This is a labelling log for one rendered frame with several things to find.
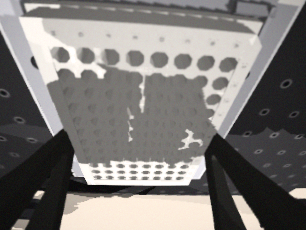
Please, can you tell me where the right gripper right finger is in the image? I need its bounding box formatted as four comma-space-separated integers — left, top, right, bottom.
204, 133, 306, 230

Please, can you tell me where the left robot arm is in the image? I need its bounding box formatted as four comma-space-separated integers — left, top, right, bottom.
19, 202, 38, 220

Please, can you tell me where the black perforated breadboard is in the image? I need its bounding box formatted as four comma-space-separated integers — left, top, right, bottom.
0, 2, 306, 196

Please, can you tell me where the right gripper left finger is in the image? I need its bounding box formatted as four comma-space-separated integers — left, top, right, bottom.
0, 128, 75, 230

